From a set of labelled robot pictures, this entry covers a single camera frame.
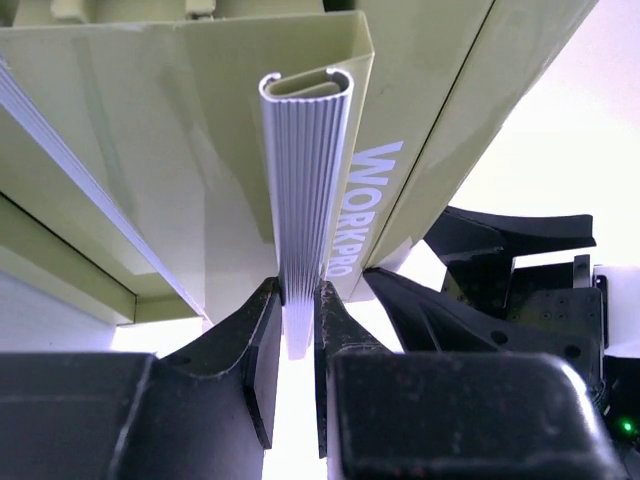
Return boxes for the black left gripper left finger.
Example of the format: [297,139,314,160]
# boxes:
[1,278,281,479]

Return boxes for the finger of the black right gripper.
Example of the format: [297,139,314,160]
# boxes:
[364,268,595,370]
[424,206,596,265]

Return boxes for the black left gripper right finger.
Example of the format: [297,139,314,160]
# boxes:
[314,282,628,479]

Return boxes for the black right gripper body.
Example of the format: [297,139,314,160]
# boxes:
[442,255,604,390]

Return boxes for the green top drawer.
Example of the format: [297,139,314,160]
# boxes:
[1,1,375,358]

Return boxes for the green drawer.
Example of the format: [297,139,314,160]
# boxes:
[1,1,375,358]
[0,64,211,326]

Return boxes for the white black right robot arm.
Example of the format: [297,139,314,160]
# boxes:
[364,207,639,451]

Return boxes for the green bottom drawer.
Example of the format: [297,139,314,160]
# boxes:
[0,64,211,326]

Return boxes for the green metal tool chest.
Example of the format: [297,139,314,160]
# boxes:
[0,0,599,326]

